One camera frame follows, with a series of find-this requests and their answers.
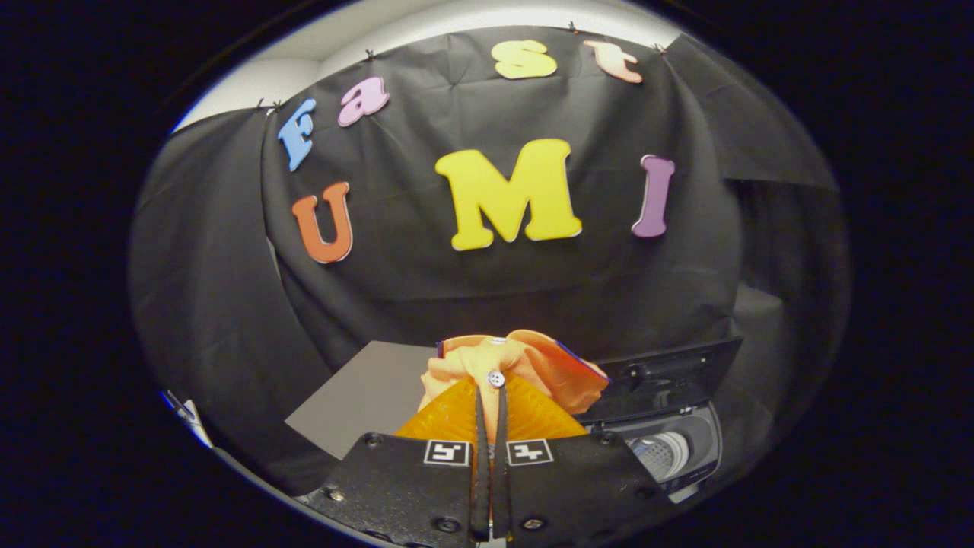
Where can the black backdrop cloth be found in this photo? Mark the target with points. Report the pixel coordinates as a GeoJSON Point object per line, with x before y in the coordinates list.
{"type": "Point", "coordinates": [456, 304]}

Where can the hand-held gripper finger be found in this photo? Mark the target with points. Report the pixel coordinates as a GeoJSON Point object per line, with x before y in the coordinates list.
{"type": "Point", "coordinates": [481, 472]}
{"type": "Point", "coordinates": [500, 472]}

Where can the orange shirt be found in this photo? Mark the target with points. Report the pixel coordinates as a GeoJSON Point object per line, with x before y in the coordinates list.
{"type": "Point", "coordinates": [533, 365]}

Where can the grey cabinet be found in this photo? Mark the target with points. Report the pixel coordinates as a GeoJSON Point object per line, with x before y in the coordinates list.
{"type": "Point", "coordinates": [365, 396]}

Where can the white and blue object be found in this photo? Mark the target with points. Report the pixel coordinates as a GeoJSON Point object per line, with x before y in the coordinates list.
{"type": "Point", "coordinates": [194, 422]}

